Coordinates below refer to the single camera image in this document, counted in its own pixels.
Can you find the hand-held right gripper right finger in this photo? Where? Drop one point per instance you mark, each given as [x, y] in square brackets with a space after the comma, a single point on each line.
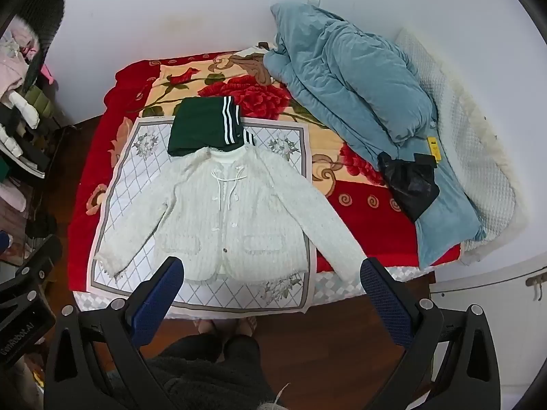
[384, 303]

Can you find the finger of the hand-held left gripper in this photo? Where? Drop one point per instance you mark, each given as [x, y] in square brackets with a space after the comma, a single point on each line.
[40, 256]

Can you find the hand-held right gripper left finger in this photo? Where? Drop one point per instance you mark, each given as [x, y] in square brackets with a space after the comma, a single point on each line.
[159, 303]

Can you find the white fuzzy jacket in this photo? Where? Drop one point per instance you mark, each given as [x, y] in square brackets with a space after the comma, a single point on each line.
[239, 213]

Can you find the pink clothes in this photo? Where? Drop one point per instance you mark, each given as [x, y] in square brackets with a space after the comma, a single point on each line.
[13, 59]

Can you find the checkered bed sheet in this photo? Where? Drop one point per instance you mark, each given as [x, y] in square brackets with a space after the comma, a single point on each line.
[342, 284]

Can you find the person's left foot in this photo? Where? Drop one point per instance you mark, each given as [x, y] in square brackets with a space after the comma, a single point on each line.
[209, 329]

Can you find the person's foot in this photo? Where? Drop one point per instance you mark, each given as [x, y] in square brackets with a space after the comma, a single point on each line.
[245, 328]
[209, 329]

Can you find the person's right foot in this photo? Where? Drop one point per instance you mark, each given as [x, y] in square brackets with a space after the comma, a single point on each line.
[245, 328]

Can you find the person's dark fuzzy clothing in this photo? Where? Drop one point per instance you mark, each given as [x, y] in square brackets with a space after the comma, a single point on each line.
[213, 376]

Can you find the red floral blanket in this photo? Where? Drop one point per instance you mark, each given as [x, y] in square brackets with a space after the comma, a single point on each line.
[363, 209]

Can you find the white grid printed cloth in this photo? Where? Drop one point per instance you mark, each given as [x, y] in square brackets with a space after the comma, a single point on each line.
[128, 188]

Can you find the black plastic bag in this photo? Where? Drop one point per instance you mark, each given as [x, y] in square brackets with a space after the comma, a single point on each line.
[410, 188]

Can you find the white puffer jacket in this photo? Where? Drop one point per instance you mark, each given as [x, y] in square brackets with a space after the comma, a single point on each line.
[19, 111]

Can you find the yellow tag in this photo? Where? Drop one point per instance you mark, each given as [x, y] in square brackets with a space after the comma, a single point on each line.
[434, 147]

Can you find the green pants with white stripes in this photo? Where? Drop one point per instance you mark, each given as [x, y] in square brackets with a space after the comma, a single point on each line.
[196, 128]

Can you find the white waffle blanket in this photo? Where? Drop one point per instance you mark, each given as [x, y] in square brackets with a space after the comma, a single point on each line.
[474, 145]

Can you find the blue quilt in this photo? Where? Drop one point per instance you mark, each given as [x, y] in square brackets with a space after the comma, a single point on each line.
[354, 81]

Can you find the metal wall hook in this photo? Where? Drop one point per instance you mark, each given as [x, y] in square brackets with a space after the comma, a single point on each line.
[536, 284]

